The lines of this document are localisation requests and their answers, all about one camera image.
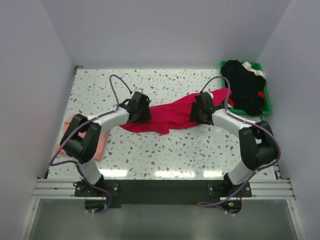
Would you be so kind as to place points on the aluminium rail frame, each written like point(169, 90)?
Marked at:
point(268, 184)

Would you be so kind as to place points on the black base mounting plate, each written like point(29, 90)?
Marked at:
point(156, 192)

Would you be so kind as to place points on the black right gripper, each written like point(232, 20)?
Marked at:
point(193, 117)

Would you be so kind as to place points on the folded peach t shirt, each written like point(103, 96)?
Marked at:
point(100, 146)

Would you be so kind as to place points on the red garment in bin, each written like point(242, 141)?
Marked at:
point(261, 95)

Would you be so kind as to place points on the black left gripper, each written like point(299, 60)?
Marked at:
point(146, 115)

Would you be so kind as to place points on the magenta red t shirt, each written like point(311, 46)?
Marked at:
point(171, 116)

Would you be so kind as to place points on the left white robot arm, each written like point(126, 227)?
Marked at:
point(80, 140)

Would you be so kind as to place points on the white garment in bin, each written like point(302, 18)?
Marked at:
point(249, 68)

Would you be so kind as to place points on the black t shirt in bin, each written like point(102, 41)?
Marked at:
point(246, 88)

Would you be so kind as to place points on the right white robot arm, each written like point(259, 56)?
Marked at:
point(257, 144)

